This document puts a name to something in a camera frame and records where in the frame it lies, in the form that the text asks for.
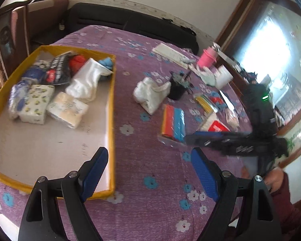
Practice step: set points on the black snack packet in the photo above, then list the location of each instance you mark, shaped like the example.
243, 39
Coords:
59, 71

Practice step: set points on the white paper notebook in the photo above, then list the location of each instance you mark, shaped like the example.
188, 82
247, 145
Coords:
169, 52

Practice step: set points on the white sock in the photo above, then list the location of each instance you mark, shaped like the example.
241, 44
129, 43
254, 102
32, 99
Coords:
86, 82

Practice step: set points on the white and red packet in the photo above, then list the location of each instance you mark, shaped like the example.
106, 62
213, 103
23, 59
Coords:
215, 125

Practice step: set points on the person's right hand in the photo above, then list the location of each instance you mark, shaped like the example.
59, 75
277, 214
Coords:
274, 179

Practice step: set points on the cream tissue pack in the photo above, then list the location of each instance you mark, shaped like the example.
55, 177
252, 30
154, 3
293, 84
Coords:
67, 109

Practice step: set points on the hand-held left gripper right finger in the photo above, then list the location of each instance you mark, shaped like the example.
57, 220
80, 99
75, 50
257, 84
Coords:
204, 173

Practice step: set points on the yellow cardboard box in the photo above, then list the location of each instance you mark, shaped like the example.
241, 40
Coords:
52, 150

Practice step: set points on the white plastic container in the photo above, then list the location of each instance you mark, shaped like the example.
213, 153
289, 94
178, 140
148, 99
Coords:
223, 76

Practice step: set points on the grey electric motor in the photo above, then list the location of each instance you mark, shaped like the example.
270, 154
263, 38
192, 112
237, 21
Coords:
184, 77

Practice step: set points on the brown armchair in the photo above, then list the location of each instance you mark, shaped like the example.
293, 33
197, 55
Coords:
40, 22

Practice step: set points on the yellow and green cloth pack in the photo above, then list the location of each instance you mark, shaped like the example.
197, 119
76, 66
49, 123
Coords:
206, 103

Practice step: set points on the purple floral tablecloth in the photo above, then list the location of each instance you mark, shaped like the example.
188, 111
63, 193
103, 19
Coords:
145, 180

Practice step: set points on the light blue cloth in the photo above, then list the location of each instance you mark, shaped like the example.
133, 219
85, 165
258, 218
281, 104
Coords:
107, 64

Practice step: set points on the person's right forearm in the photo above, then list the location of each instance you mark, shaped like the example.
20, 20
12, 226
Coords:
288, 205

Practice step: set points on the wooden glass cabinet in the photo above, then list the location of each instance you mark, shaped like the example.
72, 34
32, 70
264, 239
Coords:
278, 42

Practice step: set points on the lemon print tissue pack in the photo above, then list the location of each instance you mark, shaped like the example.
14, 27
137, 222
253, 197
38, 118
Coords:
36, 105

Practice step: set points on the peach cotton pad packet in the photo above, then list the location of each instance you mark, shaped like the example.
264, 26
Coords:
232, 119

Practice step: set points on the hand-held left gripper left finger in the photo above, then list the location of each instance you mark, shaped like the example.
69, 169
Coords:
95, 173

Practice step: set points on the blue white plastic packet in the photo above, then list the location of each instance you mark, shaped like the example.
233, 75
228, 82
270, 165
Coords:
17, 100
33, 74

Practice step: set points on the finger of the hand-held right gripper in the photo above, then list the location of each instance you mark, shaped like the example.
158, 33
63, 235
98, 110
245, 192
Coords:
210, 134
215, 144

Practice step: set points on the black sofa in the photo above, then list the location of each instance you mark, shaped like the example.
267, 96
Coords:
130, 22

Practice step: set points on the pink bottle with knit sleeve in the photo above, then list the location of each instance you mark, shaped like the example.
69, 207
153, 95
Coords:
207, 57

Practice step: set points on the white work glove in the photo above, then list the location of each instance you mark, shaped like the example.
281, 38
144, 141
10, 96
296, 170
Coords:
200, 70

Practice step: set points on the white cloth bag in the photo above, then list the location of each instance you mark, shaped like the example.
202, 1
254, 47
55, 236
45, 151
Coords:
153, 91

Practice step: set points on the dark kitchen knife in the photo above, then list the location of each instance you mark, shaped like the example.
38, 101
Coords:
225, 97

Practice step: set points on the red and blue cloth pack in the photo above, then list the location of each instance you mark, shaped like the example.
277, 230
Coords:
174, 123

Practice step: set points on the red plastic bag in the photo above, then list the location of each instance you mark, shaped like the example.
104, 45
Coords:
77, 60

